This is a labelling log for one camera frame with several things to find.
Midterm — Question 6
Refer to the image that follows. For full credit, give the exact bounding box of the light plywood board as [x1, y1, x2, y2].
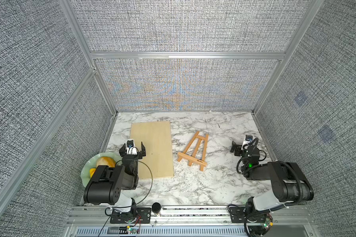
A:
[130, 121, 174, 179]

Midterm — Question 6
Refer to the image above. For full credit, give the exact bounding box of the small wooden easel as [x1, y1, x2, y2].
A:
[177, 131, 209, 172]

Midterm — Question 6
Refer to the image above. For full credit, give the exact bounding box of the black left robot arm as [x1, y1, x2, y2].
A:
[83, 140, 146, 222]

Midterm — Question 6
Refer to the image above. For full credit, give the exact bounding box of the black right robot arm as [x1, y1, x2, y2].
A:
[230, 136, 314, 223]

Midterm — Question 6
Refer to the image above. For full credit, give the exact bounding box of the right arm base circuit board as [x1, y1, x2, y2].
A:
[262, 219, 273, 231]

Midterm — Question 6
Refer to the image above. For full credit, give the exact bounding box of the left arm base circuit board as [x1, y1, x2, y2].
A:
[126, 226, 139, 235]

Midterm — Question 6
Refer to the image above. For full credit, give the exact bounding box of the orange toy fruit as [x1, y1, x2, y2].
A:
[96, 157, 116, 168]

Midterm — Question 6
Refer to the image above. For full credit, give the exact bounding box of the yellow striped toy croissant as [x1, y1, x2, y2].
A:
[89, 168, 96, 178]

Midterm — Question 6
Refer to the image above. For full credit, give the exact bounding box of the light green plate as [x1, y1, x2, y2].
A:
[80, 152, 121, 188]

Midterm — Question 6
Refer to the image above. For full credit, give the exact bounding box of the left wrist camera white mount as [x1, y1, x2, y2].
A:
[126, 139, 138, 155]

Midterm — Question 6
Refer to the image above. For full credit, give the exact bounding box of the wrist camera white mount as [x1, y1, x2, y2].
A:
[126, 139, 138, 155]
[242, 135, 253, 150]

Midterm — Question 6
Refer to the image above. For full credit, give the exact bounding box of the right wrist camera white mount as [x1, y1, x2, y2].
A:
[242, 135, 253, 150]

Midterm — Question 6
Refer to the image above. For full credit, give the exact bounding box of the small black-capped jar on rail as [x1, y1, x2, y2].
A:
[151, 202, 162, 215]

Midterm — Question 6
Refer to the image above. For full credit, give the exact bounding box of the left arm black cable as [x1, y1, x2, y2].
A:
[96, 159, 154, 237]

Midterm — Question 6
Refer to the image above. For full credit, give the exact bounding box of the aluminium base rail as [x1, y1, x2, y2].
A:
[62, 205, 321, 237]

